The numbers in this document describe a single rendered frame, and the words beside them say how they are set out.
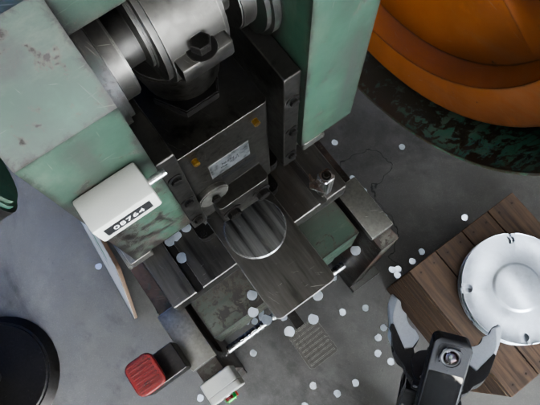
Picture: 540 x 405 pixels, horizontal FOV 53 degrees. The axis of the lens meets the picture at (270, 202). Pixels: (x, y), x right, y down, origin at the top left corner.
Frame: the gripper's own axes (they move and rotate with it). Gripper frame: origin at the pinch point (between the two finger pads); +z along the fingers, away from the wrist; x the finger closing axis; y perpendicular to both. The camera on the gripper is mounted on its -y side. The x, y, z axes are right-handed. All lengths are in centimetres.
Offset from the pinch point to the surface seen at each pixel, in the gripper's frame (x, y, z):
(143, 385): -46, 33, -12
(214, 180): -37.9, -6.2, 6.2
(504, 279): 23, 48, 52
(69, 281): -105, 89, 35
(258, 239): -33.3, 16.7, 16.1
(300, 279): -23.4, 20.3, 12.4
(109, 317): -88, 93, 30
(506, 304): 25, 51, 46
